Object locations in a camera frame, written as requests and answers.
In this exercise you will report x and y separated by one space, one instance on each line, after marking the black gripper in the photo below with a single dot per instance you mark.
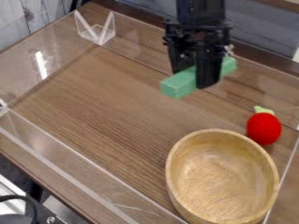
199 28

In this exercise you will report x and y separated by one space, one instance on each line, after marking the green foam block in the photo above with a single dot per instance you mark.
181 84

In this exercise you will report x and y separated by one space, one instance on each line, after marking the wooden bowl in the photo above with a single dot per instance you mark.
222 178

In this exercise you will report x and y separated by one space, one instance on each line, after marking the red plush strawberry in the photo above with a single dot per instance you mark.
263 126

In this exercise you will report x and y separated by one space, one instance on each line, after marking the black metal device base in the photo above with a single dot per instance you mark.
35 215

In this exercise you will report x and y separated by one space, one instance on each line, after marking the clear acrylic corner bracket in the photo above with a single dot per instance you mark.
99 34

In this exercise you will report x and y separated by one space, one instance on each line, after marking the clear acrylic tray wall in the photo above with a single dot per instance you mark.
102 198

